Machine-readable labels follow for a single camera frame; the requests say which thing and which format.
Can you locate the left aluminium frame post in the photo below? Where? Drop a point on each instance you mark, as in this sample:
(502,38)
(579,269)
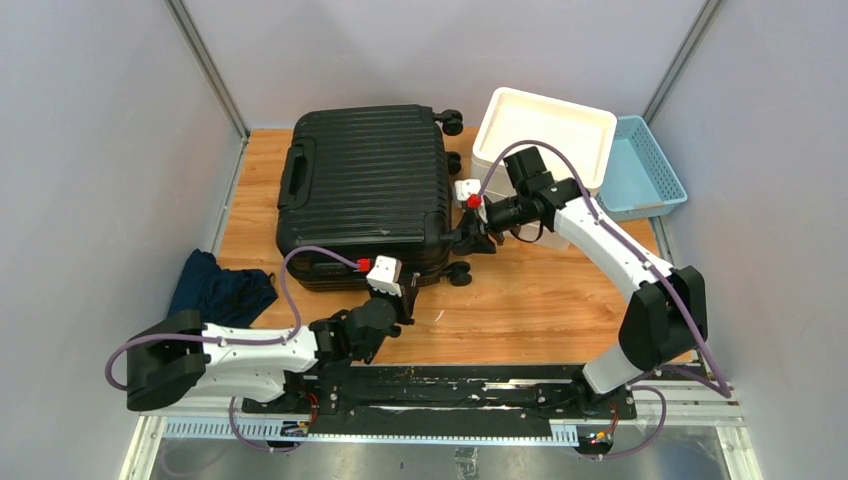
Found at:
(193,38)

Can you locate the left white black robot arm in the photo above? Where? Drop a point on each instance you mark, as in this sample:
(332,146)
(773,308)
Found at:
(182,358)

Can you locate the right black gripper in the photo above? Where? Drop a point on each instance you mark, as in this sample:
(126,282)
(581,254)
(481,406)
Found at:
(478,242)

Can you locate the aluminium frame post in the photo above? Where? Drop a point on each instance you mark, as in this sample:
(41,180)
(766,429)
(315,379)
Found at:
(193,38)
(692,39)

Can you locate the light blue plastic basket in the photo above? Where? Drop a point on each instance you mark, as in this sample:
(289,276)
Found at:
(640,182)

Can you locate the dark blue cloth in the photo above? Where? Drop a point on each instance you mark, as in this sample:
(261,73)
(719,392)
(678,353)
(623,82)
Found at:
(230,298)

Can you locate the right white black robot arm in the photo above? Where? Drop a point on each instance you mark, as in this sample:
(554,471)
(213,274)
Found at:
(666,315)

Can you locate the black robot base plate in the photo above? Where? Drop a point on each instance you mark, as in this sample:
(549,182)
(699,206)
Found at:
(447,401)

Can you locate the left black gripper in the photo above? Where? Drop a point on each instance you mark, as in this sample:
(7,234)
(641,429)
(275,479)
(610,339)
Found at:
(406,302)

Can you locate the white three-drawer storage unit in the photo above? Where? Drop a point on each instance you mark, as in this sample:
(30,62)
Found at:
(583,134)

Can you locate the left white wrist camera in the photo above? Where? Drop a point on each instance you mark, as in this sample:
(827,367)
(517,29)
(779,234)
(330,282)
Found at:
(384,275)

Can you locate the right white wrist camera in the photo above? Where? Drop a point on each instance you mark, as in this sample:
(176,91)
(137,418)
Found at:
(467,195)

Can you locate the right aluminium frame post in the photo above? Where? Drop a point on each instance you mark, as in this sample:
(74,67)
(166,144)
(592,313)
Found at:
(692,39)

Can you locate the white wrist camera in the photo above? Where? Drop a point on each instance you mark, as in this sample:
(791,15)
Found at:
(467,195)
(384,275)

